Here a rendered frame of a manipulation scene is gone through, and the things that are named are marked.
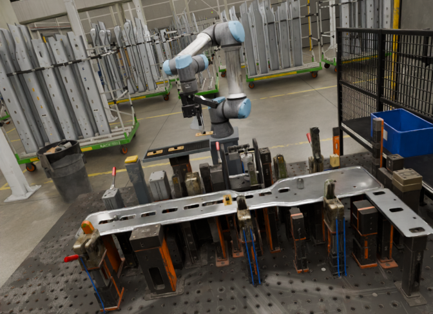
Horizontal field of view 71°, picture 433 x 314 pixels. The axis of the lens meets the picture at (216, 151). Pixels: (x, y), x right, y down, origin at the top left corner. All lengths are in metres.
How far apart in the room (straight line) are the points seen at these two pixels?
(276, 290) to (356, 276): 0.33
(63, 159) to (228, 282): 2.95
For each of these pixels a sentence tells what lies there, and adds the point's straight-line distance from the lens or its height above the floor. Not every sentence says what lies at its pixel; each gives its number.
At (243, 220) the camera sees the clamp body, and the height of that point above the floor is 1.04.
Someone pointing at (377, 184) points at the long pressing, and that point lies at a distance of 1.47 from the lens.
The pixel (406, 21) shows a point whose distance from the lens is 3.98.
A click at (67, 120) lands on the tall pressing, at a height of 0.68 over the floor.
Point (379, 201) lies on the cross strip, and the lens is 1.36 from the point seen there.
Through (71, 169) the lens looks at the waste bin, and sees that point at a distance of 4.08.
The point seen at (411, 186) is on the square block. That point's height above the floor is 1.02.
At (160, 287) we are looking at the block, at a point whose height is 0.74.
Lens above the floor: 1.75
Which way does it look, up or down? 23 degrees down
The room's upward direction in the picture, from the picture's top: 11 degrees counter-clockwise
